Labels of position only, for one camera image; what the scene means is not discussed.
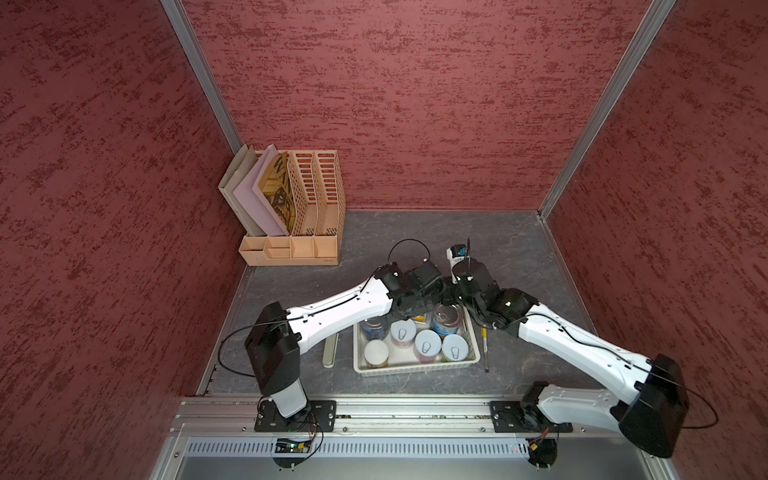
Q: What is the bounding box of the blue Progresso noodle soup can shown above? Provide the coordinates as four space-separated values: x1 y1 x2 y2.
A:
432 304 464 338

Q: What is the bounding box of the small pink can back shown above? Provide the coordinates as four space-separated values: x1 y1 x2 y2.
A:
413 329 442 363

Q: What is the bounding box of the small green can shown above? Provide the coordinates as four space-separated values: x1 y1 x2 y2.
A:
441 334 470 363

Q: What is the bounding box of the short yellow can white lid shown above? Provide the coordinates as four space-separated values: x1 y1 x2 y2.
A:
363 339 390 369

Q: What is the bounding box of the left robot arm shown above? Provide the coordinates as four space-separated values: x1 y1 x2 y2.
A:
244 261 449 419

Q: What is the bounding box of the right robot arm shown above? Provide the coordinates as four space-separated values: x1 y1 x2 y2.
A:
450 256 690 458

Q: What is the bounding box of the white perforated plastic basket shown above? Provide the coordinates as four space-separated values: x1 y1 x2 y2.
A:
353 304 480 376

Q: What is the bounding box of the yellow capped pen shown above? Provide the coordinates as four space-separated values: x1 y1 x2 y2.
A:
481 326 490 373

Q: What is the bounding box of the beige oblong case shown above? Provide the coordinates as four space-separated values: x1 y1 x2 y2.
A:
322 334 339 369

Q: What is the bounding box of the peach plastic file organizer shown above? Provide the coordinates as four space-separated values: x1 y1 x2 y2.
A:
239 150 346 267

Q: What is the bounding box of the yellow black patterned magazine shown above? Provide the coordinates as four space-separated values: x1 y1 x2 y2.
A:
258 151 296 235

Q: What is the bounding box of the pink folder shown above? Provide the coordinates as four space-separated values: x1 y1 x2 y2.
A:
219 145 287 237

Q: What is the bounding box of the beige folder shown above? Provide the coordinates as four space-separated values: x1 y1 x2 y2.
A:
217 144 266 238

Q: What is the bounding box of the left corner aluminium profile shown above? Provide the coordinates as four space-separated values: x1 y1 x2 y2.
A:
160 0 243 153

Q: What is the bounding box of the corner aluminium profile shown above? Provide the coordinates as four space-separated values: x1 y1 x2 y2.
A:
538 0 676 223
160 0 243 153

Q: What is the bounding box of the right corner aluminium profile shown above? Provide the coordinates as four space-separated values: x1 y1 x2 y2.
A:
538 0 676 223

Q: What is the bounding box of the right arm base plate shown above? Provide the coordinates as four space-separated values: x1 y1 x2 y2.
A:
489 401 573 434

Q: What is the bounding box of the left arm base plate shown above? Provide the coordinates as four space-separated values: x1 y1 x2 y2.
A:
254 399 337 433

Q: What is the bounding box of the aluminium front rail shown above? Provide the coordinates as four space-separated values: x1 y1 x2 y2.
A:
170 394 658 439

